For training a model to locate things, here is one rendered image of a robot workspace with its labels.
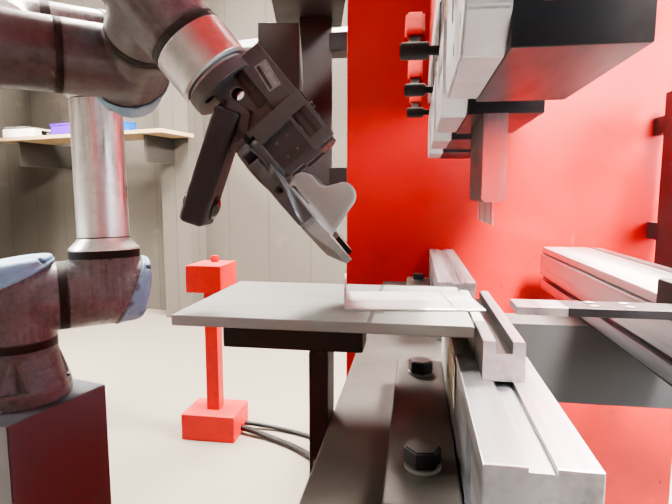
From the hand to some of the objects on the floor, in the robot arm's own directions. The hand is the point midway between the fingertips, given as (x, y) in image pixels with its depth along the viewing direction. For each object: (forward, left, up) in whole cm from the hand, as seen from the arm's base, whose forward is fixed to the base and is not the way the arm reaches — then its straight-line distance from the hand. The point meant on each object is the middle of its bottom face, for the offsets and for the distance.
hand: (336, 252), depth 51 cm
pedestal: (-118, +143, -105) cm, 213 cm away
